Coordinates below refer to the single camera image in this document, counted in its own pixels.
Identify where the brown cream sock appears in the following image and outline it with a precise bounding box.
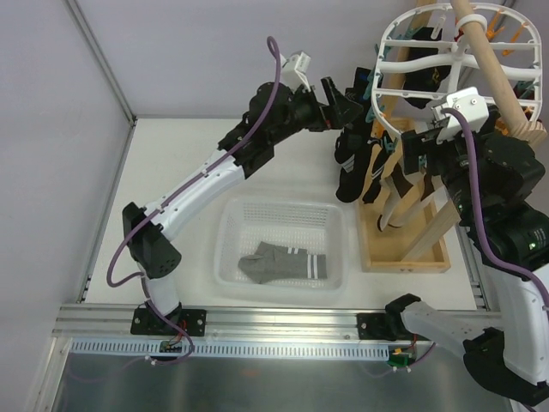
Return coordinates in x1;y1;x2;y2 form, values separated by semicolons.
377;163;435;232

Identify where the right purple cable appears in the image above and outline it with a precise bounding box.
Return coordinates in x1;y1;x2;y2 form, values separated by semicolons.
441;106;549;308

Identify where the black white striped sock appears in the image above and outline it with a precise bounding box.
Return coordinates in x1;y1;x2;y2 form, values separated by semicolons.
335;129;372;203

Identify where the aluminium mounting rail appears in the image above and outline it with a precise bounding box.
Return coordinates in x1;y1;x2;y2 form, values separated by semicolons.
52;304;386;342

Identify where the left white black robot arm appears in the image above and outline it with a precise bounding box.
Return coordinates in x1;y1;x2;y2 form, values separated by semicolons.
122;77;363;288

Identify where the wooden stand tray base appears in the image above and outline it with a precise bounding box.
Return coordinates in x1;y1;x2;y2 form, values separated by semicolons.
356;136;452;273

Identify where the grey striped sock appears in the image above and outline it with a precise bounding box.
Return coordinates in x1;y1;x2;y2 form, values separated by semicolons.
238;241;328;284

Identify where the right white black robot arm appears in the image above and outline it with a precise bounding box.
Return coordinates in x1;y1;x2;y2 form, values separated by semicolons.
384;108;548;410

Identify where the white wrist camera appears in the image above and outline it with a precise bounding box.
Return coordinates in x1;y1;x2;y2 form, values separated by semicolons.
281;51;311;92
431;87;489;145

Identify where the black sock yellow logo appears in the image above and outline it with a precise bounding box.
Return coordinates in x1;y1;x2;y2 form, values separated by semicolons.
403;27;450;92

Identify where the white slotted cable duct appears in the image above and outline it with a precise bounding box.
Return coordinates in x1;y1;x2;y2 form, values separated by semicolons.
70;338;389;361

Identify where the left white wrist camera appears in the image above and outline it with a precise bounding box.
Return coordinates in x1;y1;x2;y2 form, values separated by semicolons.
281;51;311;92

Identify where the white plastic perforated basket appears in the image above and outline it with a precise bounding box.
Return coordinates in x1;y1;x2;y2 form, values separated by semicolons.
214;197;349;306

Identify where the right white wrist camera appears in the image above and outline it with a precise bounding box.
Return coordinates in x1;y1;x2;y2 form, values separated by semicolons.
431;87;489;145

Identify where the white plastic sock hanger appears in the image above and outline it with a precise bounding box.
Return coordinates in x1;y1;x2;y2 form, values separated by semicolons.
371;3;547;146

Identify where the wooden round pole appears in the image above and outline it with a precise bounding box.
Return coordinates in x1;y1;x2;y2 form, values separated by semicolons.
450;0;528;136

